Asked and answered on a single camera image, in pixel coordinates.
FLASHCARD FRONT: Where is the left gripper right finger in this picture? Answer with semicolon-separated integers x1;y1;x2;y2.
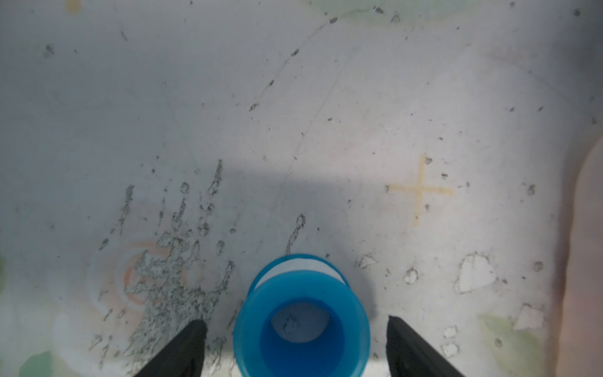
386;316;463;377

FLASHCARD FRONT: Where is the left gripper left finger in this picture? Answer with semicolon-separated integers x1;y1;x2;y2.
135;320;207;377

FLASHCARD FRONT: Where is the blue tape roll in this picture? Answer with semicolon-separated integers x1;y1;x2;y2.
233;254;371;377

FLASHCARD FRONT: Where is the white storage box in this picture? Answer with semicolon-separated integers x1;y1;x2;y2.
556;141;602;376

